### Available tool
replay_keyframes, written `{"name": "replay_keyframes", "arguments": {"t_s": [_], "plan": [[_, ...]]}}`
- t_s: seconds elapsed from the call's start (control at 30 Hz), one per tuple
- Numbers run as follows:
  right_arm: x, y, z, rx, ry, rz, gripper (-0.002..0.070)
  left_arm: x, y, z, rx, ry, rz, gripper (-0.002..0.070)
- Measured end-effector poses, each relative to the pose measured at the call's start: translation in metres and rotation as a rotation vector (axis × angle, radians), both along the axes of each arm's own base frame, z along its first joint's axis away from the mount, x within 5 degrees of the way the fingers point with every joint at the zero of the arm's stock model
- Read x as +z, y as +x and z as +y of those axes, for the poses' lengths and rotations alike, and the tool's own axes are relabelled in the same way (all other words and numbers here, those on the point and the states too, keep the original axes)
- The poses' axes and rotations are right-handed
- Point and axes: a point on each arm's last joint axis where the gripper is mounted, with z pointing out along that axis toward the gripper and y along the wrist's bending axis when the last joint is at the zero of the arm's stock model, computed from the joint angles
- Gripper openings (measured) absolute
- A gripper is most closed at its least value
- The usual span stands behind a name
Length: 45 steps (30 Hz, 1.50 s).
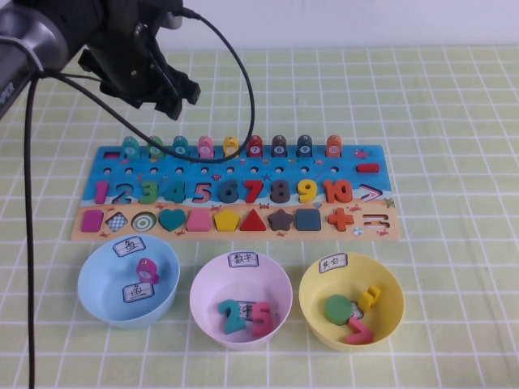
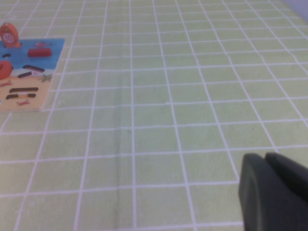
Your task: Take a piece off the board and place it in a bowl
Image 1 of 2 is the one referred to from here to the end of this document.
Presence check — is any green circle piece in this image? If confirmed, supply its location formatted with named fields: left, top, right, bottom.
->
left=324, top=294, right=353, bottom=326

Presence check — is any orange plus sign piece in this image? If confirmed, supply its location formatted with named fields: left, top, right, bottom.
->
left=327, top=208, right=354, bottom=232

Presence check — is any yellow number nine piece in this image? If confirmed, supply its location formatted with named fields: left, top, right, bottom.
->
left=297, top=180, right=319, bottom=205

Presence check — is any dark blue fish piece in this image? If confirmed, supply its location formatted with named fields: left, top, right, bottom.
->
left=296, top=135, right=314, bottom=158

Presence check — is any dark blue square piece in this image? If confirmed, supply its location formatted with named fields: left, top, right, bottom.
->
left=294, top=208, right=322, bottom=232

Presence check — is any colourful wooden puzzle board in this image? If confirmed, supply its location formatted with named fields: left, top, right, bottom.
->
left=71, top=144, right=401, bottom=243

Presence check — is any pink number five piece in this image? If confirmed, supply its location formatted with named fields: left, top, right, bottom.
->
left=251, top=301, right=275, bottom=338

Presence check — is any magenta fish piece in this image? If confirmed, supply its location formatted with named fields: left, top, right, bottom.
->
left=135, top=259, right=160, bottom=284

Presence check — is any orange number ten piece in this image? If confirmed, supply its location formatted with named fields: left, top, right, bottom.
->
left=323, top=180, right=354, bottom=205

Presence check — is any pink trapezoid piece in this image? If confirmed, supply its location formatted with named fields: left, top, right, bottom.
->
left=186, top=210, right=212, bottom=233

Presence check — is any teal heart piece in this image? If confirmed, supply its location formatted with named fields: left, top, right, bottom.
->
left=157, top=209, right=187, bottom=233

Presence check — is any black camera cable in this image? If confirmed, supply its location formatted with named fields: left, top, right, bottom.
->
left=23, top=6, right=255, bottom=389

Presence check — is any teal square peg block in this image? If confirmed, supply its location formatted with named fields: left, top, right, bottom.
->
left=121, top=136, right=141, bottom=160

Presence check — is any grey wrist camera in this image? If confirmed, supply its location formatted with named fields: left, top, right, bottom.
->
left=160, top=6, right=186, bottom=30

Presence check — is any pink plastic bowl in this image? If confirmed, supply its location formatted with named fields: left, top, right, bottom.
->
left=189, top=251, right=294, bottom=350

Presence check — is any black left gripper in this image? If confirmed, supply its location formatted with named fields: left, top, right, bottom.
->
left=78, top=15, right=202, bottom=121

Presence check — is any light blue plastic bowl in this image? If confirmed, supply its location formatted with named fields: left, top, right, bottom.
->
left=77, top=234, right=182, bottom=330

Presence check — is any yellow fish piece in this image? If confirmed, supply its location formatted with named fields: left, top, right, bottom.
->
left=222, top=135, right=239, bottom=159

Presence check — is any green white checked tablecloth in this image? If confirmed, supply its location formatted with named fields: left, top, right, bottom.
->
left=0, top=46, right=519, bottom=389

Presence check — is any teal fish piece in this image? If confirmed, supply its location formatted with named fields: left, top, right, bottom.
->
left=172, top=135, right=190, bottom=159

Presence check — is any red number seven piece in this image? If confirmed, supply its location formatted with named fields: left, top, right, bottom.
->
left=242, top=180, right=267, bottom=205

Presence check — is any pink fish piece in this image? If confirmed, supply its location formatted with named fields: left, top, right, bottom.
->
left=197, top=135, right=215, bottom=159

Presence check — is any yellow pentagon piece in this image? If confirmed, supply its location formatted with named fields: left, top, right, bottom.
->
left=213, top=209, right=242, bottom=233

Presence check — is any yellow plastic bowl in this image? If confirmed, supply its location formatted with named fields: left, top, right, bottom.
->
left=298, top=253, right=405, bottom=353

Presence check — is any teal number four piece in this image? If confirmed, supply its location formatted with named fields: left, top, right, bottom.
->
left=164, top=182, right=187, bottom=205

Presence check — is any brown star piece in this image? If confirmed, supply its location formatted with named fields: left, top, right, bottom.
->
left=267, top=208, right=294, bottom=233

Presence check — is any green number three piece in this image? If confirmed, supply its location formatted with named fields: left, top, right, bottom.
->
left=138, top=181, right=159, bottom=205

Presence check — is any green fish piece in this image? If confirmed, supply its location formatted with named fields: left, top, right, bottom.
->
left=146, top=136, right=165, bottom=160

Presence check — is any dark blue number six piece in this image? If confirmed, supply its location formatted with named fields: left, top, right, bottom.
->
left=218, top=180, right=241, bottom=205

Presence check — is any magenta rectangle piece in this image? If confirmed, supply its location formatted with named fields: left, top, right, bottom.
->
left=80, top=210, right=102, bottom=233

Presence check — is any brown number eight piece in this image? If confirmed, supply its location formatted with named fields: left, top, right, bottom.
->
left=269, top=180, right=291, bottom=203

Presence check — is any pink greater-than sign piece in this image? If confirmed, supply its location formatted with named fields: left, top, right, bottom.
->
left=345, top=316, right=374, bottom=344

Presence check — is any teal number two piece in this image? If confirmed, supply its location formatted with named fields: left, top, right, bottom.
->
left=217, top=299, right=247, bottom=336

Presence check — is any yellow equals sign piece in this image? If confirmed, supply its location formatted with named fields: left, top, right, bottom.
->
left=358, top=283, right=383, bottom=313

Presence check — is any red triangle piece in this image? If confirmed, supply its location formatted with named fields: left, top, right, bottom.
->
left=238, top=208, right=268, bottom=233

